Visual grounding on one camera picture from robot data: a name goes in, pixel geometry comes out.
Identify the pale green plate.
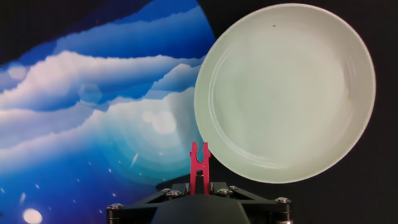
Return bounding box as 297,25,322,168
193,2,377,184

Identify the black t-shirt with blue print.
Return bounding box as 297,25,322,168
0,0,398,224

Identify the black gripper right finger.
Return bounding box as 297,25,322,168
211,182,294,224

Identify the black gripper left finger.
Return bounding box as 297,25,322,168
106,182,191,224

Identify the red plastic clamp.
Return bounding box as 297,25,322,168
189,141,211,196

